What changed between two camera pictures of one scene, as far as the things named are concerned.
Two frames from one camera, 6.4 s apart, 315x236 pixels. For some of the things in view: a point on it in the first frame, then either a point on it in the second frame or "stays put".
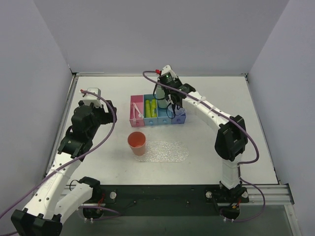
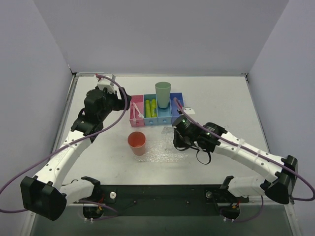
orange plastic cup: x=137 y=141 stays put
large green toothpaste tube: x=153 y=108 stays put
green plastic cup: x=159 y=94 stays put
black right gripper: x=172 y=99 → x=179 y=141
